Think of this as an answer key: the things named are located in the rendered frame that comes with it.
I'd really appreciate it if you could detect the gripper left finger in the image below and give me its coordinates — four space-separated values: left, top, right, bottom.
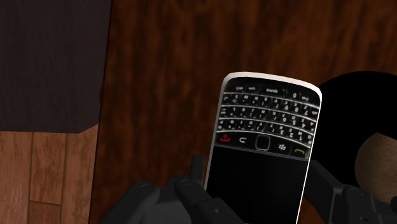
99 154 249 224

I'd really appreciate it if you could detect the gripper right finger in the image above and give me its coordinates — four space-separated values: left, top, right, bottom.
305 159 397 224

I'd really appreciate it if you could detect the black keypad phone silver rim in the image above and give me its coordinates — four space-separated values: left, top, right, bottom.
203 71 323 224

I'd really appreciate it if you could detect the black round bowl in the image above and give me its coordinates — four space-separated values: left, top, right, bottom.
309 70 397 206

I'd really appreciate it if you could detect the brown wooden table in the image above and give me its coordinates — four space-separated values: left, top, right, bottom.
89 0 397 224

